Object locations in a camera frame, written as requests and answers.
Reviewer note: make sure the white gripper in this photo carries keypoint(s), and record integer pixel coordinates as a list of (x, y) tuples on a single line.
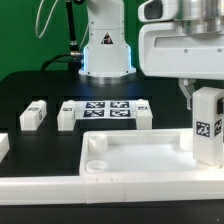
[(166, 51)]

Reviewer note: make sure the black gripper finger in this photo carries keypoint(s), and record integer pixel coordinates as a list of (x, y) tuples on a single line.
[(220, 106)]

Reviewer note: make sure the white desk tabletop tray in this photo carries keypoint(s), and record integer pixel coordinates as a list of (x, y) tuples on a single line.
[(156, 151)]

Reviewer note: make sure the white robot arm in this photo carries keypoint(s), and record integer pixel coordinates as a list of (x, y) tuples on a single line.
[(108, 56)]

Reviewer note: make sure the fiducial marker sheet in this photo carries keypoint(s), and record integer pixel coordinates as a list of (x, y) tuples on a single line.
[(108, 109)]

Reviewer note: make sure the white left fence piece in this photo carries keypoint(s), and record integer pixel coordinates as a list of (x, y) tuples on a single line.
[(4, 145)]

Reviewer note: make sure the black cable post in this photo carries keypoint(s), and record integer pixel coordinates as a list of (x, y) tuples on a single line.
[(74, 63)]

